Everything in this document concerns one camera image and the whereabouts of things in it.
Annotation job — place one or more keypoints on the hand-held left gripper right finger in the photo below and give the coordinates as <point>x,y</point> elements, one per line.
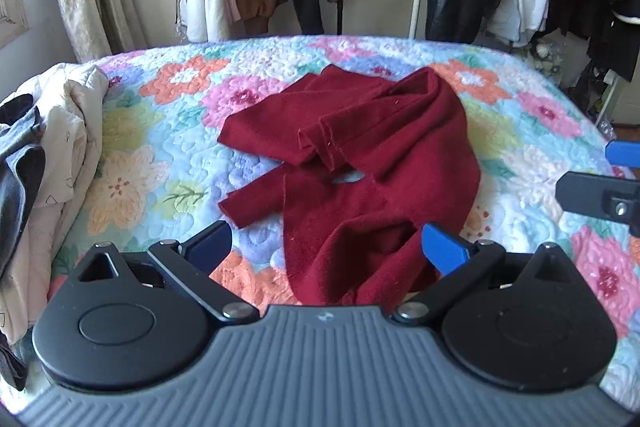
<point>442,252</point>

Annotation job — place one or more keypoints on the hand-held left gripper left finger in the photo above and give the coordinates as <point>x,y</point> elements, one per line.
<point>210,244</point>

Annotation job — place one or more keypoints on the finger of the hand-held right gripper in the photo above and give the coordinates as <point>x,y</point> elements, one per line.
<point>625,153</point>
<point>585,199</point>

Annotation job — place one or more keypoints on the dark red knit garment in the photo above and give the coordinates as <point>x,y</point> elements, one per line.
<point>400,147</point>

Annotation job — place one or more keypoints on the artificial flower bunch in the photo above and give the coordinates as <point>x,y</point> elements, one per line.
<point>542,57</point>

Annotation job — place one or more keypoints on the floral quilted bedspread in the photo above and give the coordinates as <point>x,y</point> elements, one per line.
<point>150,117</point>

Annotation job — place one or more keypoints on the cream clothing pile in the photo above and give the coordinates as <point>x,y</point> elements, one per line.
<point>65,132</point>

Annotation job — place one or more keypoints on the black shiny garment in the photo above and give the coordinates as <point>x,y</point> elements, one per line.
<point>22,177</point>

